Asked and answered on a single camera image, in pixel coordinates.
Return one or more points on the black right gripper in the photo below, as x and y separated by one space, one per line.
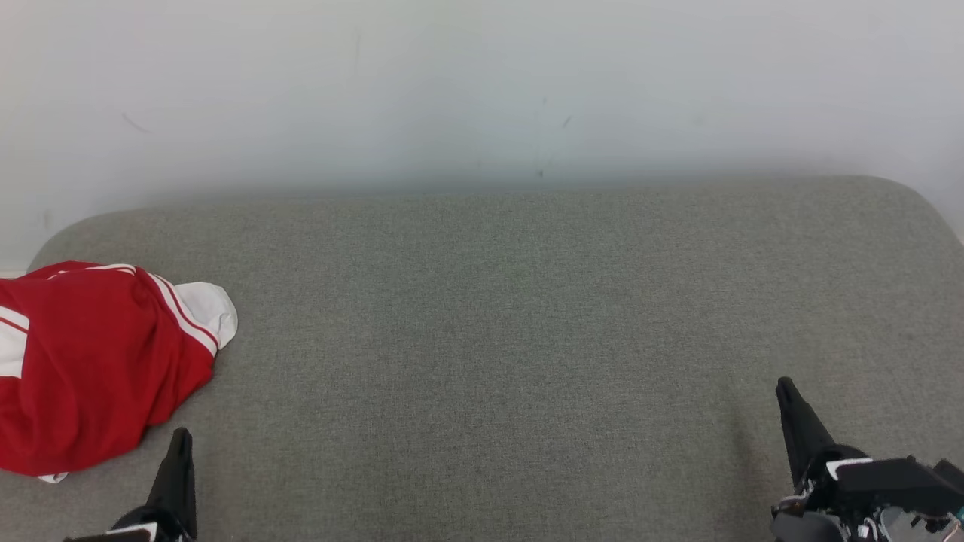
896 485

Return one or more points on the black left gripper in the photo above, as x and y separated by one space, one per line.
151 531

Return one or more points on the red white Bulls jersey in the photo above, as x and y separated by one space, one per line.
98 361

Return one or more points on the grey fabric sofa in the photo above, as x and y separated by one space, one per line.
489 339

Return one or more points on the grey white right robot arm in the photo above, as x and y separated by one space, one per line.
907 527

